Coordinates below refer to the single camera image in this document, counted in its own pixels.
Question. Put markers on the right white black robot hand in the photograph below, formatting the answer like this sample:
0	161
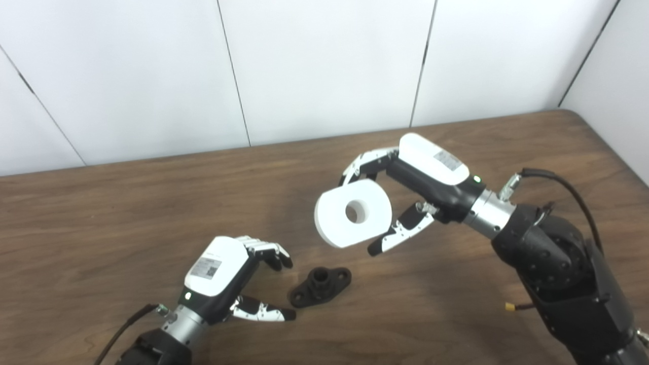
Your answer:
436	170

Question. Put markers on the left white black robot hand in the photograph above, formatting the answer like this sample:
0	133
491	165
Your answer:
218	274

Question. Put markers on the black flanged holder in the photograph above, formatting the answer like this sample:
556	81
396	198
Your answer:
319	286

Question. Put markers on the round white piece with holes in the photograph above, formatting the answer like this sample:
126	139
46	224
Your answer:
334	228

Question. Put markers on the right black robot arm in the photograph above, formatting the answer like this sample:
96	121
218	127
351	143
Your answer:
563	274

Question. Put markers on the yellow connector plug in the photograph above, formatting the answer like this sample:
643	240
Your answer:
511	307

